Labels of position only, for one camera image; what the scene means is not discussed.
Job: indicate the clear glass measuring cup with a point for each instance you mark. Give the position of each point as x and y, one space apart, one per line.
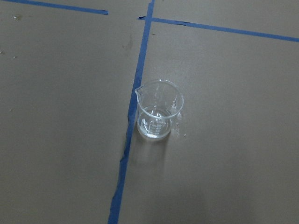
158 104

